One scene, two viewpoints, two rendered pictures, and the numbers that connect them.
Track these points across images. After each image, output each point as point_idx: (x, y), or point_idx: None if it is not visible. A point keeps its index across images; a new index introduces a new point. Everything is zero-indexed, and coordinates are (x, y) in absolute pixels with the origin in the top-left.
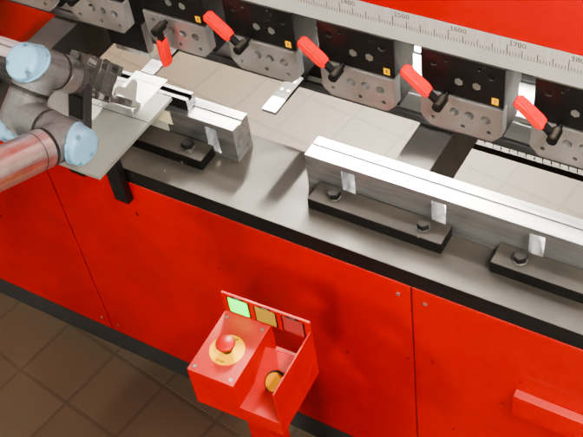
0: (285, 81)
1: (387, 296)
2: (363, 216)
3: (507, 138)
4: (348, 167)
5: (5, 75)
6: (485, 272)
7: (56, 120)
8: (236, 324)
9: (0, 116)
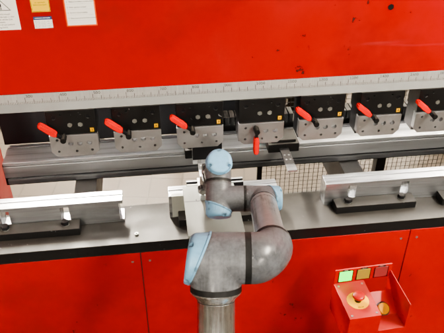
0: (283, 156)
1: (393, 244)
2: (370, 204)
3: (387, 152)
4: (353, 182)
5: (88, 217)
6: (440, 206)
7: (258, 187)
8: (347, 287)
9: (214, 201)
